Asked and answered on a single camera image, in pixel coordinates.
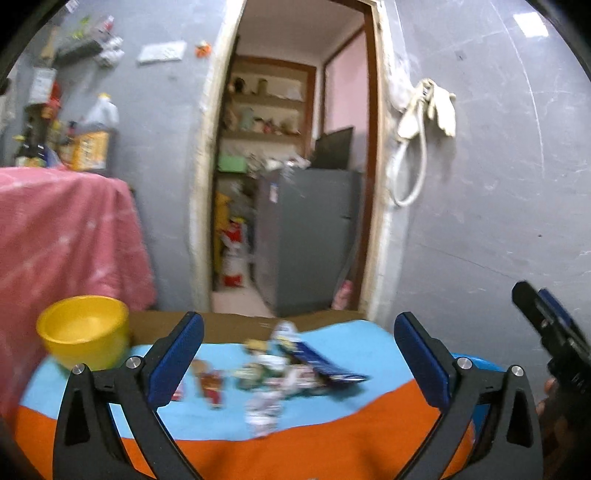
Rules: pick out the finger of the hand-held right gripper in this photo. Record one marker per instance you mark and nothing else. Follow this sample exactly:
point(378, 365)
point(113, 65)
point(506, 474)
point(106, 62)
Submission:
point(531, 307)
point(556, 311)

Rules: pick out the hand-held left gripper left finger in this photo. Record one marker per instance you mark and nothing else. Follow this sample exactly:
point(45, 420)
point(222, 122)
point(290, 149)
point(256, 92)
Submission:
point(178, 355)

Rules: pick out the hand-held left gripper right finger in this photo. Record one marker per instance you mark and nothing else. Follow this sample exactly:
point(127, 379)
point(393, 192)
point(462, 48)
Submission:
point(422, 360)

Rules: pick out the yellow bowl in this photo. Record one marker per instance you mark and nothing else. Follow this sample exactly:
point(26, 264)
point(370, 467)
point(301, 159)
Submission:
point(83, 341)

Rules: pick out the pile of snack wrappers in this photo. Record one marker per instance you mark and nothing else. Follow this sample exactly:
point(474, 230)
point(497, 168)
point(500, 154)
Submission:
point(295, 374)

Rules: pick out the person's right hand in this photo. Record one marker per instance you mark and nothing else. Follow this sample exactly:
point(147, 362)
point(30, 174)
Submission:
point(561, 429)

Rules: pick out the pink plastic item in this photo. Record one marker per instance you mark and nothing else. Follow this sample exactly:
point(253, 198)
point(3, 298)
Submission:
point(344, 295)

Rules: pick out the white and red sack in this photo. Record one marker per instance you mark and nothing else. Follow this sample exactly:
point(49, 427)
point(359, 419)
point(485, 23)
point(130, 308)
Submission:
point(233, 258)

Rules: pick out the yellow container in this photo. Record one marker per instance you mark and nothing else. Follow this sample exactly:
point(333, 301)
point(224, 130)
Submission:
point(222, 210)

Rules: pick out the pink checked cloth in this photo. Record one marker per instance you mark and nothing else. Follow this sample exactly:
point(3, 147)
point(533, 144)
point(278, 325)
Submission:
point(60, 240)

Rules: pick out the grey washing machine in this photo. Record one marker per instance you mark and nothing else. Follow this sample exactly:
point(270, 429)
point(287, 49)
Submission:
point(309, 240)

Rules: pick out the crumpled plastic bags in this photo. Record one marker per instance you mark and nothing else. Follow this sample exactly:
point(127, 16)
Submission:
point(242, 201)

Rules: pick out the green box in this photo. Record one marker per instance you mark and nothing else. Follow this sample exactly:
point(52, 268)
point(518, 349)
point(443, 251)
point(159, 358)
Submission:
point(232, 162)

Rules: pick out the white rubber gloves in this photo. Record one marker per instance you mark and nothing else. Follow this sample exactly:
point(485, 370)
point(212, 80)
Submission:
point(443, 110)

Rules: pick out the oil jug with yellow label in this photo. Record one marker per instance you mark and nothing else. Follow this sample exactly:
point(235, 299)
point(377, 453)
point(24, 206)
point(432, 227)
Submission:
point(94, 147)

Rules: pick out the black screen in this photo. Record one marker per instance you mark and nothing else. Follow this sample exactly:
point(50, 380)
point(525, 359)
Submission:
point(333, 148)

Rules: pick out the dark glass bottle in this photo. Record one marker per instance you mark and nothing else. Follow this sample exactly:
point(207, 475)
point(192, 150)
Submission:
point(30, 150)

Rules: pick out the wooden shelf unit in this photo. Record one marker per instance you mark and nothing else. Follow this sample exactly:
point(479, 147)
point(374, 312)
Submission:
point(268, 99)

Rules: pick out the red bottle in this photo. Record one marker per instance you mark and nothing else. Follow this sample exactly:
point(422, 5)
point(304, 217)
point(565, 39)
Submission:
point(54, 101)

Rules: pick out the door frame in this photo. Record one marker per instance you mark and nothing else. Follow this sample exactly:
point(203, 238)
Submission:
point(201, 184)

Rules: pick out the white wall switch plate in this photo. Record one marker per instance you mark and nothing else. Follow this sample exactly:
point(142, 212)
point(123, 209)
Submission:
point(161, 51)

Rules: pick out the small orange wall item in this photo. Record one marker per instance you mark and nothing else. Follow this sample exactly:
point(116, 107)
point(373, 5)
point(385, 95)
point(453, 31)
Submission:
point(202, 49)

